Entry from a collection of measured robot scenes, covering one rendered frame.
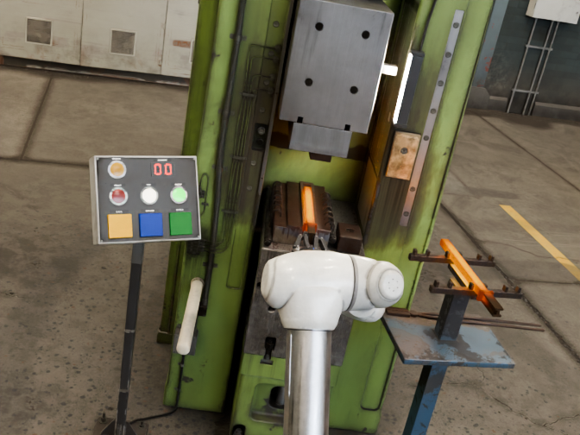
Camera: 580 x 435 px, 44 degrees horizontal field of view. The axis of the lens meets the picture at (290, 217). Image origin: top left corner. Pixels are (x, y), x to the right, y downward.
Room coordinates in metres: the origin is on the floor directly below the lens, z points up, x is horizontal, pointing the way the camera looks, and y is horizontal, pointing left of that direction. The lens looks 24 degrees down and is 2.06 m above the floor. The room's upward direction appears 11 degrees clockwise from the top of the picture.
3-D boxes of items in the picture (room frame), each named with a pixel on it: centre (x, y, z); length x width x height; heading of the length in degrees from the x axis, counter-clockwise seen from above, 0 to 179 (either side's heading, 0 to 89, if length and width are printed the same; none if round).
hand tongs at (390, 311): (2.30, -0.70, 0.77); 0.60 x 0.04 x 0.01; 99
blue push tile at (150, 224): (2.10, 0.44, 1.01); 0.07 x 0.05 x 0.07; 120
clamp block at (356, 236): (2.41, -0.22, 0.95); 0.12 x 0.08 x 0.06; 5
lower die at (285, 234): (2.55, -0.03, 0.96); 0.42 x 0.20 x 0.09; 5
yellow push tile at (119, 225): (2.05, 0.52, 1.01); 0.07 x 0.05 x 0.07; 120
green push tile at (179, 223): (2.15, 0.35, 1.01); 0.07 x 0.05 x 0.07; 120
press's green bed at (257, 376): (2.56, -0.09, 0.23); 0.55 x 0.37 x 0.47; 5
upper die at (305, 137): (2.55, -0.03, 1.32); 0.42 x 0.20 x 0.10; 5
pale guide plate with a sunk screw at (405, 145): (2.49, -0.35, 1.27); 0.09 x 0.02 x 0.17; 95
